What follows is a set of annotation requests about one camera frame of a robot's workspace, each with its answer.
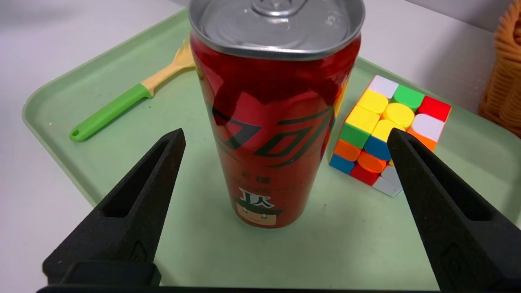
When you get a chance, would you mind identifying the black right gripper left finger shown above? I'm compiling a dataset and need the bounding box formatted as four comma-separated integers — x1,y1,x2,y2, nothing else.
42,129,186,285

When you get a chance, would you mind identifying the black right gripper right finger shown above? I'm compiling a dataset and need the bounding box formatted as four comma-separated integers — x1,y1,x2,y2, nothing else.
387,128,521,291

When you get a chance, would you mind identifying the beige pasta spoon green handle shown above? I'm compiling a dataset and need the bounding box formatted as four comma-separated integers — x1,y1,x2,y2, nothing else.
69,40,196,142

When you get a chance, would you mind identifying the red soda can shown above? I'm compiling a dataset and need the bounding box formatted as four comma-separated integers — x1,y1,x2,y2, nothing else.
188,0,366,229

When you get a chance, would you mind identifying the orange wicker basket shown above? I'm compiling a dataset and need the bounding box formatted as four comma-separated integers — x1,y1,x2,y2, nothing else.
479,0,521,138

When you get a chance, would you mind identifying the light green plastic tray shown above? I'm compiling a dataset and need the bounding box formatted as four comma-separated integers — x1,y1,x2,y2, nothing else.
22,8,521,291

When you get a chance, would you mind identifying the multicoloured puzzle cube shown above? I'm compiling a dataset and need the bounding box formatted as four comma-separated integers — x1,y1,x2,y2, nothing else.
329,75,452,198

